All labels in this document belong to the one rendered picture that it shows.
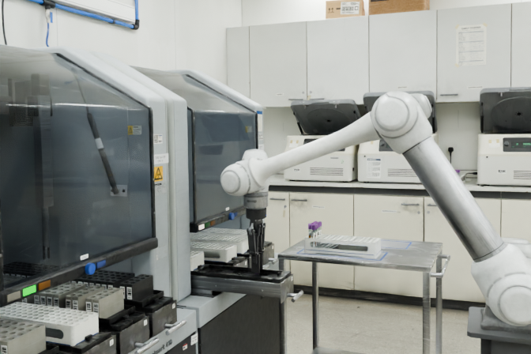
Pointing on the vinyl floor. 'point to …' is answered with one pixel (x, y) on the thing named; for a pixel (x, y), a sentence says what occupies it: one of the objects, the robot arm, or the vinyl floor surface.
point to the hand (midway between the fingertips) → (257, 262)
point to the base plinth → (386, 297)
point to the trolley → (422, 258)
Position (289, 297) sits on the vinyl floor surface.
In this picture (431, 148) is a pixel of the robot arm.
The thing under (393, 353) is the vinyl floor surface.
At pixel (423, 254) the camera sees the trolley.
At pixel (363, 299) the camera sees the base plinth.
